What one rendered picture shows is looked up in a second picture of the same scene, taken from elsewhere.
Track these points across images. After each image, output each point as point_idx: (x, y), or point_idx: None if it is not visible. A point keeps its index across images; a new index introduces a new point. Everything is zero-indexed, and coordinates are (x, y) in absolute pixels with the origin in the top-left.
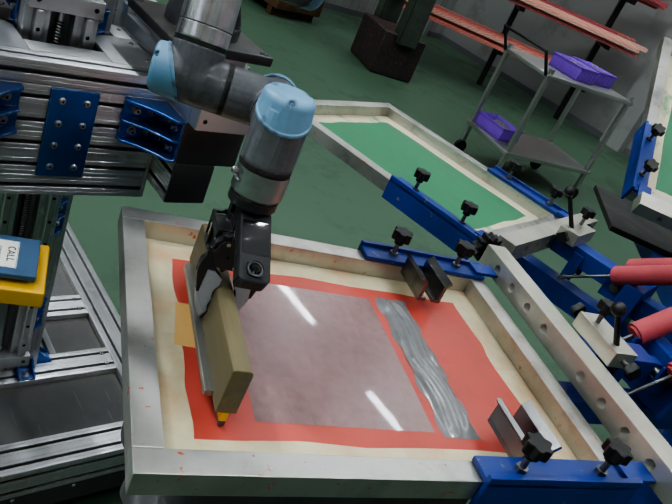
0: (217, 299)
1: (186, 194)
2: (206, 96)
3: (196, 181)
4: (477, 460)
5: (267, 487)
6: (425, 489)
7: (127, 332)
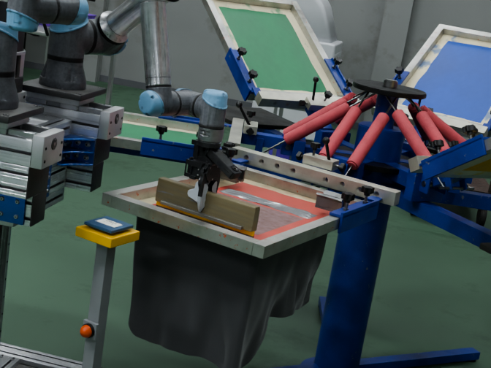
0: (212, 195)
1: (96, 183)
2: (174, 107)
3: (99, 173)
4: (332, 212)
5: (291, 242)
6: (326, 228)
7: (194, 223)
